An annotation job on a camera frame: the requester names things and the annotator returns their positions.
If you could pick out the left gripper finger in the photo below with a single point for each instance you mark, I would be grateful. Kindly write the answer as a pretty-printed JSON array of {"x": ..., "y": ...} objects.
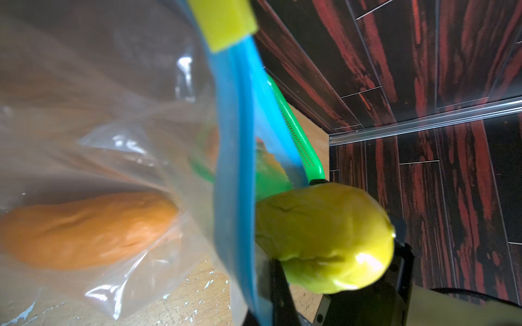
[{"x": 284, "y": 311}]

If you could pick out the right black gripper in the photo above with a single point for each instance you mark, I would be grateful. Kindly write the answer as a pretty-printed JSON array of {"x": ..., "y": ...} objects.
[{"x": 385, "y": 302}]

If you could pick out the yellow green mango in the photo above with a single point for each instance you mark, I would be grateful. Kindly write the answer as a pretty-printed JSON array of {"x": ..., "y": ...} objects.
[{"x": 329, "y": 237}]

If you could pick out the orange mango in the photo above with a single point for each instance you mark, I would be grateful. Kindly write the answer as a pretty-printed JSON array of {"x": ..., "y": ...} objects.
[{"x": 86, "y": 233}]

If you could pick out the green plastic basket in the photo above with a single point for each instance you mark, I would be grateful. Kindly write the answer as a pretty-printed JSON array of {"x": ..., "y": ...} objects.
[{"x": 256, "y": 145}]

